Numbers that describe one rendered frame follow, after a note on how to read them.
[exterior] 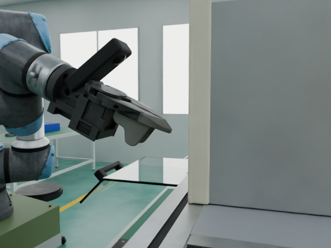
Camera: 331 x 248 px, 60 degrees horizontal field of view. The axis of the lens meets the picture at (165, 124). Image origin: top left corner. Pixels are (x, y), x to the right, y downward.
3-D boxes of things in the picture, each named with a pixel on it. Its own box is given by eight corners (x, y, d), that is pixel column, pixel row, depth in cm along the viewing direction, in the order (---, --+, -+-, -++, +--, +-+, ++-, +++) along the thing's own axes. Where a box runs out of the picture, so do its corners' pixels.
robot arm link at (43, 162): (8, 174, 101) (-4, 9, 87) (53, 170, 107) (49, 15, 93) (5, 190, 90) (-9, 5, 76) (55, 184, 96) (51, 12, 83)
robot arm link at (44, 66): (63, 57, 54) (31, 49, 46) (82, 66, 53) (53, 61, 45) (50, 93, 55) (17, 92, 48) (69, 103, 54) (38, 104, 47)
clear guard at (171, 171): (79, 203, 61) (78, 175, 60) (126, 175, 83) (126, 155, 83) (238, 222, 51) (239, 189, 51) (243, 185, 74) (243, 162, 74)
